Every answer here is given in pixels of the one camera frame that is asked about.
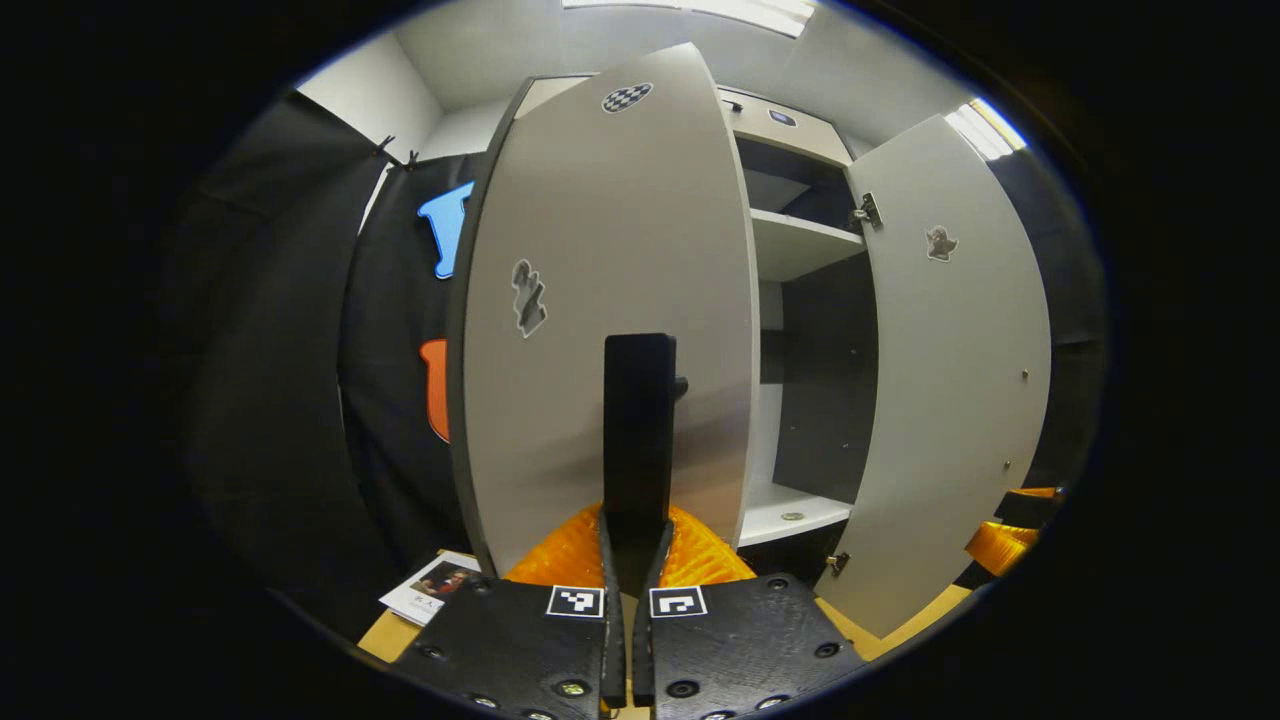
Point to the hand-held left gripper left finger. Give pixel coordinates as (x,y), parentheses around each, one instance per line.
(612,650)

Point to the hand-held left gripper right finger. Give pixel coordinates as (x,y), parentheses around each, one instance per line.
(643,650)

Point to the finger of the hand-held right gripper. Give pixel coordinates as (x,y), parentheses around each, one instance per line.
(1000,548)
(1030,505)

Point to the grey shoe cabinet door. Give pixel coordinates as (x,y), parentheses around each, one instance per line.
(600,220)
(950,400)

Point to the grey double-door shoe cabinet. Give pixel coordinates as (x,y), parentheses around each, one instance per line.
(820,400)

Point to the white cabinet shelf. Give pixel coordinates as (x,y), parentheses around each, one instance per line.
(770,520)
(790,245)

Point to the grey cabinet top drawer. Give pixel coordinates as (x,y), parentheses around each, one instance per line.
(800,135)

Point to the white printed leaflet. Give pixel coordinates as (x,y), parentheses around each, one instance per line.
(430,590)

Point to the small ceiling light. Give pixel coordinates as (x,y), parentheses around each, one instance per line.
(985,128)

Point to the long ceiling light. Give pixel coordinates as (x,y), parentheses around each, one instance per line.
(700,10)

